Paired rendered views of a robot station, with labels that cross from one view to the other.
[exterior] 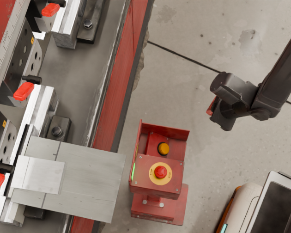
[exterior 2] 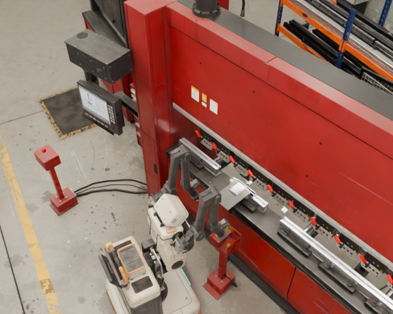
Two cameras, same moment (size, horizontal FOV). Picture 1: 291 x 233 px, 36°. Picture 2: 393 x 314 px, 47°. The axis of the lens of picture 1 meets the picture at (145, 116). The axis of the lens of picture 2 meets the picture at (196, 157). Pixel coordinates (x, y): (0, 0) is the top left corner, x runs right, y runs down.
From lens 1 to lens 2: 287 cm
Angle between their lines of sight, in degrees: 57
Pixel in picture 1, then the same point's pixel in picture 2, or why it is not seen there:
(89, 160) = (232, 201)
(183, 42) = not seen: outside the picture
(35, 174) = (237, 188)
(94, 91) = (258, 224)
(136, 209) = not seen: hidden behind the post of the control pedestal
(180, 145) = (226, 252)
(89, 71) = (267, 227)
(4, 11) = (264, 166)
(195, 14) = not seen: outside the picture
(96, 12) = (288, 238)
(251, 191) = (194, 301)
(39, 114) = (256, 199)
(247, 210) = (189, 294)
